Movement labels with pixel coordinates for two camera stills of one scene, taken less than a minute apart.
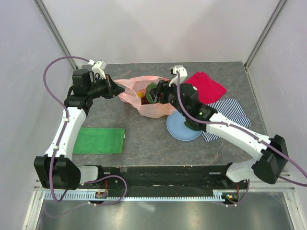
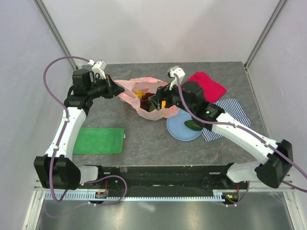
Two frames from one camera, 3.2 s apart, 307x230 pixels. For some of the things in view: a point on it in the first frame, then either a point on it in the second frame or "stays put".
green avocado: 192,124 stays put
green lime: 150,86 -> 151,108
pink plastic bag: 131,86 stays put
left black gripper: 109,82 stays put
